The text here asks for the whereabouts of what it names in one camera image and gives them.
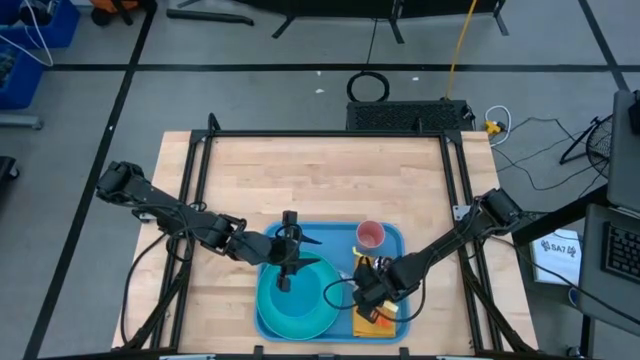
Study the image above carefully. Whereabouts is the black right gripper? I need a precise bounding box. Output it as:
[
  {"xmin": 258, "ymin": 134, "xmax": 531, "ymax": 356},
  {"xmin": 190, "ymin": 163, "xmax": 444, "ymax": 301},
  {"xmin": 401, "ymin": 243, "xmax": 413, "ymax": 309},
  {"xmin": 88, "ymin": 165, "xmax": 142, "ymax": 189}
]
[{"xmin": 351, "ymin": 257, "xmax": 402, "ymax": 325}]

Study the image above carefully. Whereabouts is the orange black shop vacuum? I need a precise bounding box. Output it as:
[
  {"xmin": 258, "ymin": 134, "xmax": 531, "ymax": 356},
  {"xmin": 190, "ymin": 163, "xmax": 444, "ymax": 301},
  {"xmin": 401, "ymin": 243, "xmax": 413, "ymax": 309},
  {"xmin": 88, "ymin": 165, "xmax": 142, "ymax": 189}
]
[{"xmin": 88, "ymin": 0, "xmax": 157, "ymax": 27}]

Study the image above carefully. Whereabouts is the black chair base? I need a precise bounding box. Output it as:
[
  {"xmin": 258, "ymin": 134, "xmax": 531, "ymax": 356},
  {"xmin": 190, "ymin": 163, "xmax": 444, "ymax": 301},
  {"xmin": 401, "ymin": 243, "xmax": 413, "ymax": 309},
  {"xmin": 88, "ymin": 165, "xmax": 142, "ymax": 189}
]
[{"xmin": 0, "ymin": 155, "xmax": 21, "ymax": 201}]

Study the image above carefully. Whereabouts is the blue bowl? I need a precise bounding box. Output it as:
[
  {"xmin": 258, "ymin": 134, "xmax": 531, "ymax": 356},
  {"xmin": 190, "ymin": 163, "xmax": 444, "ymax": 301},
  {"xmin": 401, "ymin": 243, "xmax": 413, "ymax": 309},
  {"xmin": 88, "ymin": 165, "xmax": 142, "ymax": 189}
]
[{"xmin": 272, "ymin": 267, "xmax": 329, "ymax": 321}]

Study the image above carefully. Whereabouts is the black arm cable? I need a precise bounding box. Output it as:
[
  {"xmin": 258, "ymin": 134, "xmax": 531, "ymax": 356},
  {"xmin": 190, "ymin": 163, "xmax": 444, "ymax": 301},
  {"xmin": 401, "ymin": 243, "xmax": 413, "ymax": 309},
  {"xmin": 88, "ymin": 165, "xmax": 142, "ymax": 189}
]
[
  {"xmin": 487, "ymin": 234, "xmax": 640, "ymax": 326},
  {"xmin": 119, "ymin": 232, "xmax": 169, "ymax": 346}
]

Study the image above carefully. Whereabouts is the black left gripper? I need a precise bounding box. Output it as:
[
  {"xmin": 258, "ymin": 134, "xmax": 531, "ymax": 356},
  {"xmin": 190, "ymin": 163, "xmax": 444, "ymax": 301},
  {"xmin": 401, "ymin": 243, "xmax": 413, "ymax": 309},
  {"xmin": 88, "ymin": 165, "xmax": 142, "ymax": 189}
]
[{"xmin": 232, "ymin": 210, "xmax": 324, "ymax": 294}]

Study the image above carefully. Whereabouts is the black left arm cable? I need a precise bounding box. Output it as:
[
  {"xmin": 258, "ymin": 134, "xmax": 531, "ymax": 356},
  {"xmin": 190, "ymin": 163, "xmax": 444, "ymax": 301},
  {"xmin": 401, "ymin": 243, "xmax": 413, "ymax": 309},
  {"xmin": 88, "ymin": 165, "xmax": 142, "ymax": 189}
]
[{"xmin": 119, "ymin": 232, "xmax": 169, "ymax": 346}]

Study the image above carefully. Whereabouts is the gray cart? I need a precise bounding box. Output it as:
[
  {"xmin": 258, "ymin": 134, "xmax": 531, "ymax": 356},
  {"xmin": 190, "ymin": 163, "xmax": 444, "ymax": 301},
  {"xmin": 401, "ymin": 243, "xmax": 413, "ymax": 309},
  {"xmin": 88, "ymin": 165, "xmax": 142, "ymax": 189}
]
[{"xmin": 569, "ymin": 202, "xmax": 640, "ymax": 357}]

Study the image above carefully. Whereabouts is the gray floor bar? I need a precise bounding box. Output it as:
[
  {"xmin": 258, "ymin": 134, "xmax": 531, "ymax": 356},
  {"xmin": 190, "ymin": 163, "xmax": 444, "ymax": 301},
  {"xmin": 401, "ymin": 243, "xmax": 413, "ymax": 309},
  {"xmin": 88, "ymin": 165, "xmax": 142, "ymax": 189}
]
[{"xmin": 0, "ymin": 114, "xmax": 44, "ymax": 131}]

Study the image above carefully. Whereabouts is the blue plastic storage bin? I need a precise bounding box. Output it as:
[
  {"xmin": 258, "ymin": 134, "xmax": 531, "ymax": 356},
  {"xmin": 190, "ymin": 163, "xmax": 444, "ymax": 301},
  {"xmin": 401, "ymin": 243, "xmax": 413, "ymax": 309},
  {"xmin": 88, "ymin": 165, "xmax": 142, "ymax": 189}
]
[
  {"xmin": 0, "ymin": 44, "xmax": 45, "ymax": 110},
  {"xmin": 0, "ymin": 0, "xmax": 81, "ymax": 50}
]

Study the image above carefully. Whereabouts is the black curtain on stand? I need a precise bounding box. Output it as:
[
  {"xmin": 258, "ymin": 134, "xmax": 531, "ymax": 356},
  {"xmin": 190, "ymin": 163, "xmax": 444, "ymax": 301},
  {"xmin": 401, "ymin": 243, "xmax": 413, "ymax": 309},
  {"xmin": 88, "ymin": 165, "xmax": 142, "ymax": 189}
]
[{"xmin": 177, "ymin": 0, "xmax": 511, "ymax": 45}]

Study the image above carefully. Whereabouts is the coiled black cable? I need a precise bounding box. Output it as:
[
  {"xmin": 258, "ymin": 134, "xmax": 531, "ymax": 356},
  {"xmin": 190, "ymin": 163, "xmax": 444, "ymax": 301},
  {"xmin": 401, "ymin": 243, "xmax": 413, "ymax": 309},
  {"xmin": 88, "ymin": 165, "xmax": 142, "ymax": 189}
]
[{"xmin": 346, "ymin": 17, "xmax": 390, "ymax": 104}]

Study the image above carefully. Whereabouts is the black cart leg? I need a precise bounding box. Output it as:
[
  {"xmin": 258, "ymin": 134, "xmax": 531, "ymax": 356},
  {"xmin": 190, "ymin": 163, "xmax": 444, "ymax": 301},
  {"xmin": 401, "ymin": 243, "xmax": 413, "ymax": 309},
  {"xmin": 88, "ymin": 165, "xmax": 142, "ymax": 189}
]
[{"xmin": 509, "ymin": 187, "xmax": 609, "ymax": 247}]

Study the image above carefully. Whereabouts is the gray laptop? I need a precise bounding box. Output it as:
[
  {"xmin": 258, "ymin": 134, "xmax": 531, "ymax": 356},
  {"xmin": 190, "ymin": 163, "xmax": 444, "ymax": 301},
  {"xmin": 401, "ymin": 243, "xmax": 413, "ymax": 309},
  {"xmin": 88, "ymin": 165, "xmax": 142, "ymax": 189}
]
[{"xmin": 606, "ymin": 89, "xmax": 640, "ymax": 212}]

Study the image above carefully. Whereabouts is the looped white cable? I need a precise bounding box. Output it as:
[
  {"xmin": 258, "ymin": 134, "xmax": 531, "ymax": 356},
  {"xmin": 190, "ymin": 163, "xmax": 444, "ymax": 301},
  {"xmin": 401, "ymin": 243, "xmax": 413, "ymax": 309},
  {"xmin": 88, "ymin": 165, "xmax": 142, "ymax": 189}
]
[{"xmin": 483, "ymin": 104, "xmax": 513, "ymax": 147}]

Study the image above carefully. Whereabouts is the white printed paper sheet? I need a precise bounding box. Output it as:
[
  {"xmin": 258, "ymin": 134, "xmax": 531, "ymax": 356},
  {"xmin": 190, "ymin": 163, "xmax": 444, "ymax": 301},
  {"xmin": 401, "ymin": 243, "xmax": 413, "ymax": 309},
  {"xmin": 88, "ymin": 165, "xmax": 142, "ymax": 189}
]
[{"xmin": 529, "ymin": 228, "xmax": 584, "ymax": 287}]

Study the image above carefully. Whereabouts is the pink cup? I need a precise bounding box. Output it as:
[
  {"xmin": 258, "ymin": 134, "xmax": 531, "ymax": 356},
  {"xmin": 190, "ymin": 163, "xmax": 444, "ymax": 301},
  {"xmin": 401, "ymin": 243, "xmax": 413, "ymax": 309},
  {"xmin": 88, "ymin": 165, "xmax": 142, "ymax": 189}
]
[{"xmin": 355, "ymin": 219, "xmax": 387, "ymax": 251}]

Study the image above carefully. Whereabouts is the black wire mesh fan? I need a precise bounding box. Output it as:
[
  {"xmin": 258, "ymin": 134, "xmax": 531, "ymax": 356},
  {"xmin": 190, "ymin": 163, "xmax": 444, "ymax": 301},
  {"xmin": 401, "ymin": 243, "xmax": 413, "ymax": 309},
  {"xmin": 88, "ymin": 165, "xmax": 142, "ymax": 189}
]
[{"xmin": 559, "ymin": 114, "xmax": 614, "ymax": 179}]

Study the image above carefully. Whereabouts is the blue plastic tray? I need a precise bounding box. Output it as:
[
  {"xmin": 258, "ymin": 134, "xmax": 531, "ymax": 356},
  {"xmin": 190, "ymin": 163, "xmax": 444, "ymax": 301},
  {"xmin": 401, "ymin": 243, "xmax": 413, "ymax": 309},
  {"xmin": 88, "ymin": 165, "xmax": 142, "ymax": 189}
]
[{"xmin": 253, "ymin": 221, "xmax": 411, "ymax": 345}]

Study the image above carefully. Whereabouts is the black perforated computer case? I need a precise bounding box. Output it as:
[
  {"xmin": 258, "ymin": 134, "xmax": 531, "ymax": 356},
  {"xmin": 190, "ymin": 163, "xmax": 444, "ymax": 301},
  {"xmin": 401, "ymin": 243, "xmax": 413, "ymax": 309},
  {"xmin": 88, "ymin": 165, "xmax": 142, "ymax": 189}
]
[{"xmin": 345, "ymin": 99, "xmax": 474, "ymax": 134}]

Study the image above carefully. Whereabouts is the teal plate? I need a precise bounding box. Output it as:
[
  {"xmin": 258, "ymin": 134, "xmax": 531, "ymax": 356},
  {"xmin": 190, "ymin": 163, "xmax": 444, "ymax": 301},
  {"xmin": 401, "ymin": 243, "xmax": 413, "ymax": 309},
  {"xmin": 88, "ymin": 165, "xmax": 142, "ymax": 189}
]
[{"xmin": 256, "ymin": 254, "xmax": 345, "ymax": 342}]

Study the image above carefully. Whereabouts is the black aluminium frame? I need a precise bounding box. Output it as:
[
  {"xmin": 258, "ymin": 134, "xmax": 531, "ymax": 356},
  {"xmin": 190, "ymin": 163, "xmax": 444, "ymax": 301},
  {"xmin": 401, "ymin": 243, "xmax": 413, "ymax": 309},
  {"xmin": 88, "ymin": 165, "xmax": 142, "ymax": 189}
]
[{"xmin": 119, "ymin": 112, "xmax": 539, "ymax": 354}]

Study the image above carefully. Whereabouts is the yellow cable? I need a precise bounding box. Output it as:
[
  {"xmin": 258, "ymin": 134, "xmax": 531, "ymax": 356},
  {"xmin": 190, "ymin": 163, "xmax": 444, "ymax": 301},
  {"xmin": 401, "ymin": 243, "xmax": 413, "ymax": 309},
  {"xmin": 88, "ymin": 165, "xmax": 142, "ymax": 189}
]
[{"xmin": 443, "ymin": 0, "xmax": 479, "ymax": 101}]

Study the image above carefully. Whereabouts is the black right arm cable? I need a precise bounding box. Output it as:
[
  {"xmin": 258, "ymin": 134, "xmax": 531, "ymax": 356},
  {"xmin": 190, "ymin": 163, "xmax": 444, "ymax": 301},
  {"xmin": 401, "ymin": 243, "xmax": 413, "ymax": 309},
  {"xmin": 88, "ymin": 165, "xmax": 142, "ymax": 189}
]
[{"xmin": 487, "ymin": 234, "xmax": 640, "ymax": 326}]

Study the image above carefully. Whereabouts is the black floor bar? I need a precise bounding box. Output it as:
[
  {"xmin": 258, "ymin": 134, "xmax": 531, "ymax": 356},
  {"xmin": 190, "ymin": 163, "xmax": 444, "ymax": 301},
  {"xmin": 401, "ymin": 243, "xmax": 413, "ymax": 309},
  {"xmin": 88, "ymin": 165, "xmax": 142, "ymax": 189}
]
[{"xmin": 166, "ymin": 8, "xmax": 255, "ymax": 27}]

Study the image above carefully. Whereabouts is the thin black floor cable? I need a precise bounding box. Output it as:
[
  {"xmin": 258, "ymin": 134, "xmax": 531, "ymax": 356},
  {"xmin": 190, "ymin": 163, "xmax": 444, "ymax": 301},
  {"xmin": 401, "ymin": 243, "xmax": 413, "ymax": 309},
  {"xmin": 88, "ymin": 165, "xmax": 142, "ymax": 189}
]
[{"xmin": 492, "ymin": 116, "xmax": 601, "ymax": 192}]

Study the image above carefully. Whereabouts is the long white cable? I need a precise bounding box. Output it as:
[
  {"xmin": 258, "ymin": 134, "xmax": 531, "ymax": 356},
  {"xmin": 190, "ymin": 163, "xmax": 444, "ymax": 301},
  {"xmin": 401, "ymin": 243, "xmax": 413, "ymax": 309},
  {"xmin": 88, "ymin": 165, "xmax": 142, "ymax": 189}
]
[{"xmin": 0, "ymin": 0, "xmax": 55, "ymax": 69}]

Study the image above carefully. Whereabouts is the yellow cloth napkin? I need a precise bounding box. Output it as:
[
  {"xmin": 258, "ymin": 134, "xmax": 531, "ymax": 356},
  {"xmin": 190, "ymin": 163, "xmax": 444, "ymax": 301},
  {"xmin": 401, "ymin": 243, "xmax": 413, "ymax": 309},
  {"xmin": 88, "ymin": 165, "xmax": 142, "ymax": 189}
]
[{"xmin": 351, "ymin": 246, "xmax": 400, "ymax": 339}]

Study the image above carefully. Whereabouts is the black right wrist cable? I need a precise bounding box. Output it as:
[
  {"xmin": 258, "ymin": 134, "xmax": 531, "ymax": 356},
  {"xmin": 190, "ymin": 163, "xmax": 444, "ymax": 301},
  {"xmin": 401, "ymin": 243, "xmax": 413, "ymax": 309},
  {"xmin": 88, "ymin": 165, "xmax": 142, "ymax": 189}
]
[{"xmin": 322, "ymin": 277, "xmax": 426, "ymax": 324}]

